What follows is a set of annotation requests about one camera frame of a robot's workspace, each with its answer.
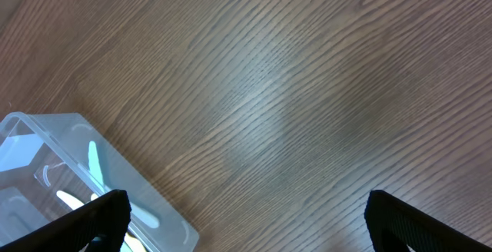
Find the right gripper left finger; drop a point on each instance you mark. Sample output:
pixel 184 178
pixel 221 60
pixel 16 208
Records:
pixel 100 225

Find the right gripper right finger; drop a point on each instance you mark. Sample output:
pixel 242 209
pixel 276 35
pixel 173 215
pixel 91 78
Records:
pixel 394 225

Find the yellow plastic knife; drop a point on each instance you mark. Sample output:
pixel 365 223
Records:
pixel 132 244

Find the white plastic knife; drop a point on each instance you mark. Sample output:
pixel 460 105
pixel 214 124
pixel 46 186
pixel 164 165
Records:
pixel 94 165
pixel 72 202
pixel 144 216

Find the right clear plastic container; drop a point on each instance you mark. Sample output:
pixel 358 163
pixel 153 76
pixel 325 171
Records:
pixel 45 153

